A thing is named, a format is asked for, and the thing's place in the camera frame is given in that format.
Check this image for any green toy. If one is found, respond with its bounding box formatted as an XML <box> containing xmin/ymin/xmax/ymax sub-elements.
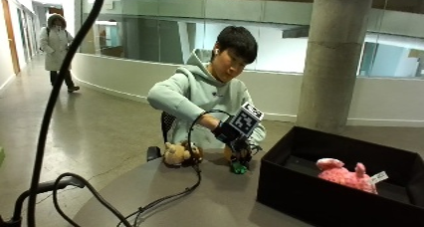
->
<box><xmin>229</xmin><ymin>161</ymin><xmax>249</xmax><ymax>175</ymax></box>

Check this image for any orange plush toy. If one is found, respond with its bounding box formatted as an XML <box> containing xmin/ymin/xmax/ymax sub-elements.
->
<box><xmin>221</xmin><ymin>144</ymin><xmax>234</xmax><ymax>163</ymax></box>

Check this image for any white marker cube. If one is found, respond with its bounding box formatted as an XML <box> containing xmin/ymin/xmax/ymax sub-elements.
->
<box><xmin>227</xmin><ymin>102</ymin><xmax>265</xmax><ymax>138</ymax></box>

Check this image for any brown plush toy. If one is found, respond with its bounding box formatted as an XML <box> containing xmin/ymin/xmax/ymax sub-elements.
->
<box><xmin>162</xmin><ymin>140</ymin><xmax>206</xmax><ymax>168</ymax></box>

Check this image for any black chair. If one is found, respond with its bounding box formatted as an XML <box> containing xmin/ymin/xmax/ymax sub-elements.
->
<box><xmin>146</xmin><ymin>111</ymin><xmax>178</xmax><ymax>162</ymax></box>

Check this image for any the person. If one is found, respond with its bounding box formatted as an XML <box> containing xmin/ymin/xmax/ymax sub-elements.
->
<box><xmin>146</xmin><ymin>25</ymin><xmax>267</xmax><ymax>151</ymax></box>

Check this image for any black fabric storage box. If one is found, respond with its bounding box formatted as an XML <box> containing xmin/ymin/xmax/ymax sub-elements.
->
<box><xmin>255</xmin><ymin>125</ymin><xmax>424</xmax><ymax>227</ymax></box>

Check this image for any pink plush toy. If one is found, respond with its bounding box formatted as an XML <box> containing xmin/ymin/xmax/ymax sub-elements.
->
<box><xmin>315</xmin><ymin>157</ymin><xmax>379</xmax><ymax>195</ymax></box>

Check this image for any concrete pillar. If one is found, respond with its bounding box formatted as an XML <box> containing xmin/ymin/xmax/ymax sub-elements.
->
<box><xmin>295</xmin><ymin>0</ymin><xmax>376</xmax><ymax>133</ymax></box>

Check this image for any glass railing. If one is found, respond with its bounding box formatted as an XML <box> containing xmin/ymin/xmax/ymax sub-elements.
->
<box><xmin>73</xmin><ymin>0</ymin><xmax>424</xmax><ymax>81</ymax></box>

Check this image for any wooden door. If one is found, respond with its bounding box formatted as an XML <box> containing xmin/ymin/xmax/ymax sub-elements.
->
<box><xmin>0</xmin><ymin>0</ymin><xmax>23</xmax><ymax>76</ymax></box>

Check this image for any black glove cable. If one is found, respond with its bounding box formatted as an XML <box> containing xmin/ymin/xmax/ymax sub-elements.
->
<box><xmin>116</xmin><ymin>109</ymin><xmax>235</xmax><ymax>227</ymax></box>

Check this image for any thick black cable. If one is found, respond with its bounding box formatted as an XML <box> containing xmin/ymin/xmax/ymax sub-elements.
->
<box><xmin>0</xmin><ymin>0</ymin><xmax>134</xmax><ymax>227</ymax></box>

